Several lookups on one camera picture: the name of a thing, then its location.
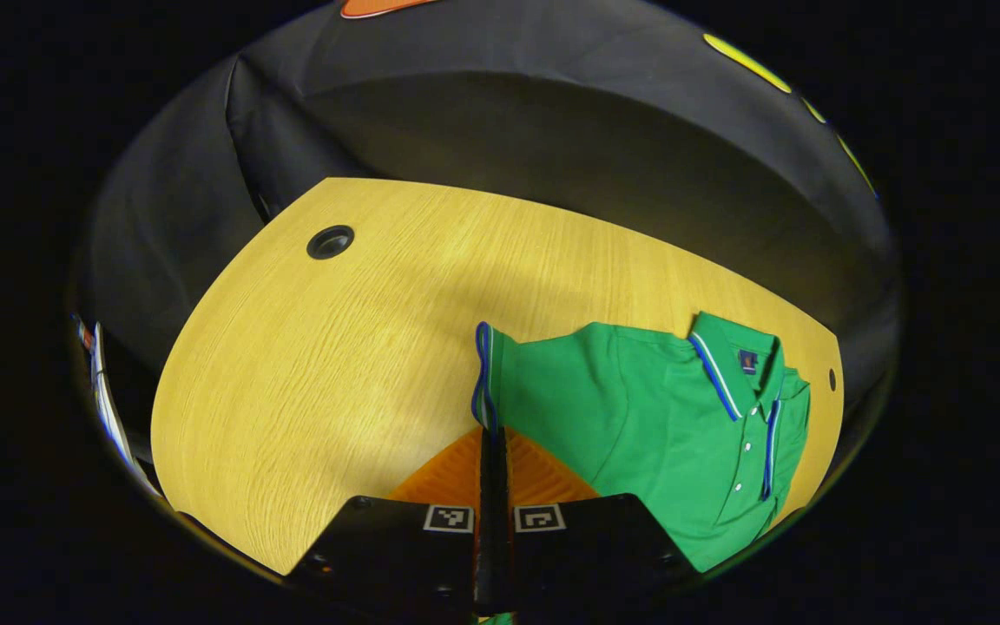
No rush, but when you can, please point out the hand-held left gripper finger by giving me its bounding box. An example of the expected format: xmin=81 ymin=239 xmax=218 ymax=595
xmin=494 ymin=425 xmax=702 ymax=613
xmin=290 ymin=425 xmax=495 ymax=615

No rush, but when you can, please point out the green T-shirt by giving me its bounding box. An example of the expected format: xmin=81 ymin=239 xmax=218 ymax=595
xmin=470 ymin=311 xmax=812 ymax=625

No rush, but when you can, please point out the white object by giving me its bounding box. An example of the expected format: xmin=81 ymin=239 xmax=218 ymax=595
xmin=75 ymin=314 xmax=162 ymax=497

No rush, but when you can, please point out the black backdrop cloth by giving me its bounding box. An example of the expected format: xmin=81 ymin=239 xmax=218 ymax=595
xmin=75 ymin=0 xmax=900 ymax=418

